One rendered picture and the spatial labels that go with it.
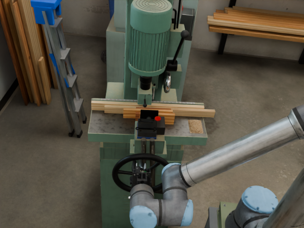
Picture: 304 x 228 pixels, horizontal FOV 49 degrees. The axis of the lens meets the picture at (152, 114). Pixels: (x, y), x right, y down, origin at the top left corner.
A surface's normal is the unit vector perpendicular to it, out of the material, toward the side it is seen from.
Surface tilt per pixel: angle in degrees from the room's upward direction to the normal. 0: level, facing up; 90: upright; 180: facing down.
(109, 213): 90
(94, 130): 0
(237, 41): 90
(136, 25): 90
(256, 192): 4
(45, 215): 0
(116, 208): 90
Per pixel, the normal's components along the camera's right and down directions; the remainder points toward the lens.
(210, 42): -0.10, 0.65
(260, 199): 0.09, -0.79
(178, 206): 0.09, -0.63
